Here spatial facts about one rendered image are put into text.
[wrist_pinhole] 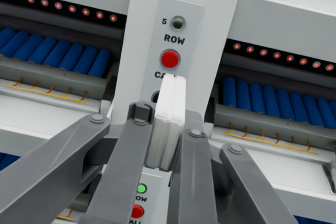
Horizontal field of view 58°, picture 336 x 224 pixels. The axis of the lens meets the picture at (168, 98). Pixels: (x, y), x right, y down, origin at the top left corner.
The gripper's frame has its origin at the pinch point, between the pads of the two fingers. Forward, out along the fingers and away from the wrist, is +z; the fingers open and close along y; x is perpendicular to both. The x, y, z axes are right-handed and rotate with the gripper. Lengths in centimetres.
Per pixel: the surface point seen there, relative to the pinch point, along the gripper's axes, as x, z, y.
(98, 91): -7.5, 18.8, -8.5
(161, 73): -1.2, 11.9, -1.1
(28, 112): -10.5, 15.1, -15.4
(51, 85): -8.3, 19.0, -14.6
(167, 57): 0.5, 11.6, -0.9
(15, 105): -10.3, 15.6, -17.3
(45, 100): -9.3, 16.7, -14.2
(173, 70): -0.7, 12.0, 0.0
